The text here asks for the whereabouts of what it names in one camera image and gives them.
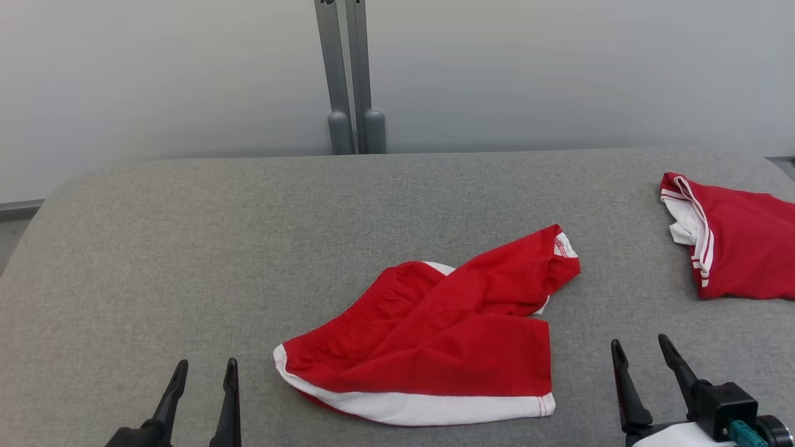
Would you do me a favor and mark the red basketball shorts white trim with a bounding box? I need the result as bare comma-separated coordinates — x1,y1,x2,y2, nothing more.
273,224,582,428

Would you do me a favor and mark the teal right camera connector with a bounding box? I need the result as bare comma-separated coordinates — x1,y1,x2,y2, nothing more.
727,420,769,447

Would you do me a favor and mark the red basketball jersey black print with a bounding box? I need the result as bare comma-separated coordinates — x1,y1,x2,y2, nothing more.
659,172,795,301

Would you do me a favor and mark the grey metal post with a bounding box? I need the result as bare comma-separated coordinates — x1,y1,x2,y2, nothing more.
314,0,355,155
345,0,387,155

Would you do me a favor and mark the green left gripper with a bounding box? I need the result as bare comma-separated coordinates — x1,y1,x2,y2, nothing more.
104,358,242,447

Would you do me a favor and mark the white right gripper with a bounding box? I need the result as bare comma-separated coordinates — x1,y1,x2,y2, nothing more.
610,333,737,447

